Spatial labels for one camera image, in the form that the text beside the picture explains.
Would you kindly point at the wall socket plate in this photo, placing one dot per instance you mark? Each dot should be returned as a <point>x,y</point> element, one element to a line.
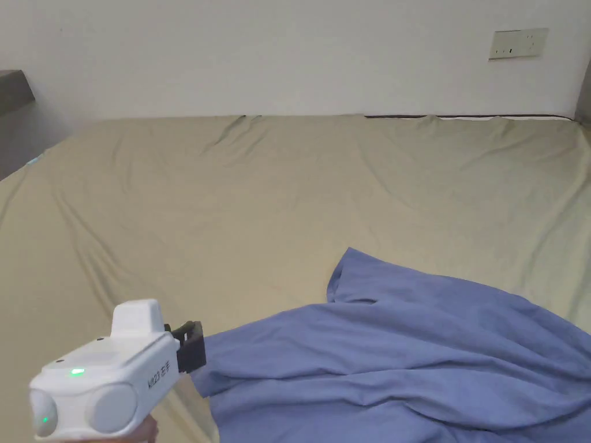
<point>518,44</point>

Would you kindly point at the grey padded headboard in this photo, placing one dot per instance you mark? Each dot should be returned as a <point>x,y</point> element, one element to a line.
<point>14,124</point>

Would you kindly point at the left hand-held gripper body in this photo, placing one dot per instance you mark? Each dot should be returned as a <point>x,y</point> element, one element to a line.
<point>106,369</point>

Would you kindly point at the person's left hand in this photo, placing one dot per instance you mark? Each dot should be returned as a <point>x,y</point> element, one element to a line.
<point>144,431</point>

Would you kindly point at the blue garment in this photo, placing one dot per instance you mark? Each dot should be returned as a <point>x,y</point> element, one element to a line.
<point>392,360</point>

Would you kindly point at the bed with beige sheet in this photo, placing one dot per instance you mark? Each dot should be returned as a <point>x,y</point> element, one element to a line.
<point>208,207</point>

